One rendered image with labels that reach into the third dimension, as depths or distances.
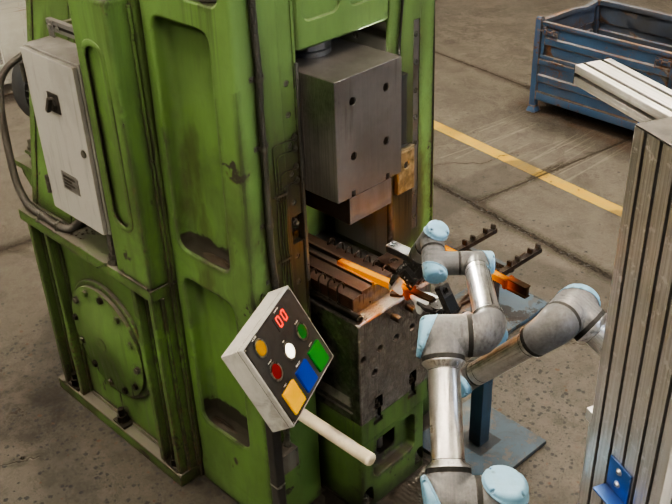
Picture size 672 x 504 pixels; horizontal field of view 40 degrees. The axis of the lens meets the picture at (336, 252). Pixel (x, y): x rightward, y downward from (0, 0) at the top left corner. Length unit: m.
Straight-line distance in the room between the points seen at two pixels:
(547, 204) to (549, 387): 1.75
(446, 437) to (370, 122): 1.02
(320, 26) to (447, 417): 1.21
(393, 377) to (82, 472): 1.42
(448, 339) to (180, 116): 1.16
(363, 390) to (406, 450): 0.54
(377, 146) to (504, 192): 3.03
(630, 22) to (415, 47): 4.30
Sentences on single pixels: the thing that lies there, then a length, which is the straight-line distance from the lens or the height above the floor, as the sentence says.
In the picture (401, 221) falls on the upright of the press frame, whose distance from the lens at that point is 3.38.
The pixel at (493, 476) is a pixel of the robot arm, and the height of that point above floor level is 1.05.
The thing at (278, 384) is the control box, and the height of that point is 1.06.
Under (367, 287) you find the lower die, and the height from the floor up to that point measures 0.99.
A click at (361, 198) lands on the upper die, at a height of 1.34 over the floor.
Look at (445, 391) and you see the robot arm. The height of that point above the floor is 1.18.
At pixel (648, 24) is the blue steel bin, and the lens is 7.25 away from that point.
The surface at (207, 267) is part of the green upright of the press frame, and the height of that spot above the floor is 1.10.
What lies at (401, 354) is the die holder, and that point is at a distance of 3.34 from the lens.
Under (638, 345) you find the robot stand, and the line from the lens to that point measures 1.93.
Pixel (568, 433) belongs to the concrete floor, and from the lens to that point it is 4.09.
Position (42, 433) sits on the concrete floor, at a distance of 4.28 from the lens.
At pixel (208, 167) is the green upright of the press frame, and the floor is 1.45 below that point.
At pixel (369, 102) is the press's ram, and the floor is 1.66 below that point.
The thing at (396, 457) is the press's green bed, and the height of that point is 0.16.
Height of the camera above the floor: 2.72
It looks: 31 degrees down
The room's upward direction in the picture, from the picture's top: 2 degrees counter-clockwise
